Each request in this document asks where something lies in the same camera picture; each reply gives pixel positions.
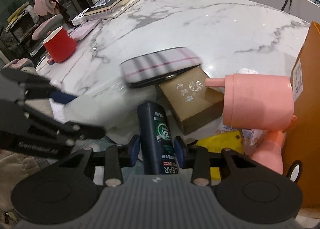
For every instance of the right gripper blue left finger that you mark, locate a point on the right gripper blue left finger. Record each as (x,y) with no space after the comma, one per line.
(118,156)

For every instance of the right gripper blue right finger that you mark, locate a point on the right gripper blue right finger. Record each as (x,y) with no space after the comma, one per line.
(195,157)

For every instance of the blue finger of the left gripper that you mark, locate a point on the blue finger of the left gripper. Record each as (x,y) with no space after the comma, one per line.
(61,97)

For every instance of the dark shampoo bottle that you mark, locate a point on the dark shampoo bottle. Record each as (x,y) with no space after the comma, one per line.
(155,140)

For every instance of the plaid glasses case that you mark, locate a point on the plaid glasses case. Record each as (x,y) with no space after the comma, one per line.
(156,67)

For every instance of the yellow package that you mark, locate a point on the yellow package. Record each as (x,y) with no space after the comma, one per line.
(230,139)

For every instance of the brown kraft paper box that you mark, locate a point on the brown kraft paper box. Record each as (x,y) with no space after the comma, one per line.
(193,105)

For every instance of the red paper cup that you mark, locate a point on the red paper cup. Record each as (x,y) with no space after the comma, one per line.
(60,45)

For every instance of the pink small case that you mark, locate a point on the pink small case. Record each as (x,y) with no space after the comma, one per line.
(82,31)

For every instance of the pink office chair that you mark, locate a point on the pink office chair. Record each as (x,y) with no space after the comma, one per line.
(47,8)

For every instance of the black cover book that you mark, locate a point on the black cover book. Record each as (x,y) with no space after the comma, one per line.
(100,6)

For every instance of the orange cardboard box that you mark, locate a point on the orange cardboard box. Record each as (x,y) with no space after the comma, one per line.
(302,138)

